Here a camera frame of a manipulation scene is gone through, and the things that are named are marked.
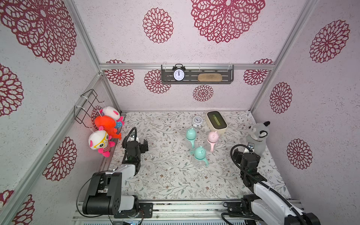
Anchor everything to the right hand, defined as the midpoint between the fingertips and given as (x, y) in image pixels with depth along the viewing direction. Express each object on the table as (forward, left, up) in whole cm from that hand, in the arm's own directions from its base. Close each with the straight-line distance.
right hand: (245, 149), depth 85 cm
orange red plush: (+11, +85, +10) cm, 86 cm away
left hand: (+6, +68, -1) cm, 68 cm away
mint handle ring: (+4, +31, 0) cm, 32 cm away
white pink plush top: (+21, +87, +11) cm, 90 cm away
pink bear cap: (+7, +20, +6) cm, 22 cm away
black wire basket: (+8, +91, +24) cm, 95 cm away
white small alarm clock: (+28, +27, -7) cm, 40 cm away
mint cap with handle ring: (-7, +28, +7) cm, 30 cm away
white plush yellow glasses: (-1, +85, +10) cm, 86 cm away
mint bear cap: (+7, +33, +6) cm, 34 cm away
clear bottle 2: (-5, +27, -10) cm, 29 cm away
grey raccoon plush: (+6, -8, +3) cm, 10 cm away
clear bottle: (+3, +34, -1) cm, 34 cm away
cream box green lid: (+27, +13, -5) cm, 30 cm away
